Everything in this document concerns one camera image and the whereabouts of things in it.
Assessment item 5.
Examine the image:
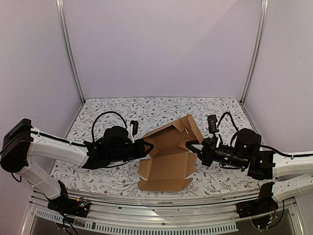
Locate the right aluminium frame post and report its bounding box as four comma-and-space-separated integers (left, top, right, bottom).
240, 0, 269, 106

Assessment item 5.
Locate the floral patterned table mat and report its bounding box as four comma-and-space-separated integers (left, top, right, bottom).
50, 97, 263, 198

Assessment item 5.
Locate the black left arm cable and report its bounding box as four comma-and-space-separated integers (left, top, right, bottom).
91, 112, 128, 147

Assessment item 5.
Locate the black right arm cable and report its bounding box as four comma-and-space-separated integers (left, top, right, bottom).
216, 112, 313, 159

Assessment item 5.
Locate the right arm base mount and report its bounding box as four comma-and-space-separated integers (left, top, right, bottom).
236, 182, 278, 218

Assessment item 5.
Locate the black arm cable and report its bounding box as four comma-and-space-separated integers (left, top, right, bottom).
216, 112, 313, 159
91, 112, 128, 147

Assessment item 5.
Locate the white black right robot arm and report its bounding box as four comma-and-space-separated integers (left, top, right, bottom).
186, 128, 313, 213

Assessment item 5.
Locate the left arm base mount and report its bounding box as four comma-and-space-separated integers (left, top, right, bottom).
47, 196, 91, 218

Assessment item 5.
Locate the aluminium front rail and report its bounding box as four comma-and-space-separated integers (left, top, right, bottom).
21, 190, 307, 235

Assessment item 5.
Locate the aluminium frame post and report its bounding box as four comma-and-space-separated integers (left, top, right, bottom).
240, 0, 269, 106
56, 0, 86, 105

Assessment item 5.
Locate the brown cardboard paper box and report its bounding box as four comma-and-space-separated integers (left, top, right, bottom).
137, 115, 203, 192

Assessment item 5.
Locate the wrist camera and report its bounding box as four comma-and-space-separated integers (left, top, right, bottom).
127, 120, 139, 143
207, 115, 220, 147

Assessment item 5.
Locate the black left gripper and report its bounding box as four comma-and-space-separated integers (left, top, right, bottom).
107, 139, 154, 165

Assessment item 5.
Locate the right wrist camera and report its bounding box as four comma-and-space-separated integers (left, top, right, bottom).
207, 115, 220, 147

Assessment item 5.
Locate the left aluminium frame post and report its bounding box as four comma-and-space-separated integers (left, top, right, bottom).
56, 0, 86, 105

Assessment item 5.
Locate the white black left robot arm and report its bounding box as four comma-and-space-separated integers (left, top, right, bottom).
0, 118, 154, 212

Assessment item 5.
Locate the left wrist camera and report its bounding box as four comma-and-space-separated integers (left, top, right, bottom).
127, 120, 139, 143

